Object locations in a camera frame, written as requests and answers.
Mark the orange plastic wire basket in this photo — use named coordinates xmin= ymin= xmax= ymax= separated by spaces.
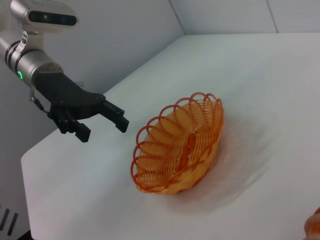
xmin=130 ymin=91 xmax=224 ymax=195

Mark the orange white striped bread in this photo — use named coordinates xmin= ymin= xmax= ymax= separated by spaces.
xmin=303 ymin=206 xmax=320 ymax=238

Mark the beige camera mount bracket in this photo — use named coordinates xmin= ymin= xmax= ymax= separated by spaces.
xmin=19 ymin=30 xmax=45 ymax=54

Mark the grey cabinet with dark slots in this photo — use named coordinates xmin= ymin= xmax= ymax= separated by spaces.
xmin=0 ymin=203 xmax=31 ymax=240

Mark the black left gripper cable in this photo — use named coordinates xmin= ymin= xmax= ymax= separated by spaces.
xmin=29 ymin=85 xmax=53 ymax=116

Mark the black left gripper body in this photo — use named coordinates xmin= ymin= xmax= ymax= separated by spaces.
xmin=34 ymin=70 xmax=107 ymax=121

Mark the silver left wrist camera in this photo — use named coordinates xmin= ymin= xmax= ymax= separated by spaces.
xmin=9 ymin=0 xmax=80 ymax=35

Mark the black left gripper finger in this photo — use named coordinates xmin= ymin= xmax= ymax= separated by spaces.
xmin=99 ymin=99 xmax=130 ymax=134
xmin=51 ymin=109 xmax=92 ymax=144

